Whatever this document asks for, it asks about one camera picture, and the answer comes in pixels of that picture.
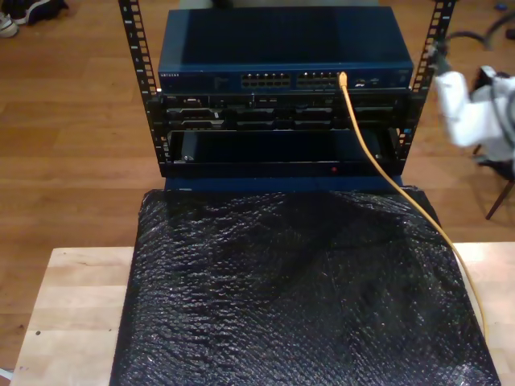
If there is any black rack server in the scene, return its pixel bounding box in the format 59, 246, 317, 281
146, 91, 423, 132

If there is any blue rack base platform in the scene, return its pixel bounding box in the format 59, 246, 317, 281
164, 176, 404, 193

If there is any black perforated rack post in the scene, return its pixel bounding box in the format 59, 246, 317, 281
117, 0, 170, 178
396, 0, 458, 176

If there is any yellow network cable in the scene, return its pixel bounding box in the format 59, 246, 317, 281
336, 71, 491, 341

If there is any blue network switch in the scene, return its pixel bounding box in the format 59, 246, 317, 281
157, 6, 415, 94

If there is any brown wooden chair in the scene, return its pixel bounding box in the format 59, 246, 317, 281
472, 142, 515, 220

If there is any white sneaker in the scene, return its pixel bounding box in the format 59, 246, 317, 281
0, 11, 20, 39

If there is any dark shoe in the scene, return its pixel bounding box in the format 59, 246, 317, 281
10, 0, 69, 26

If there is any black bubble mat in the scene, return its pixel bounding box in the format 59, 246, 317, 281
109, 187, 502, 386

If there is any black rack shelf tray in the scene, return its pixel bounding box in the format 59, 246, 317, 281
160, 128, 406, 179

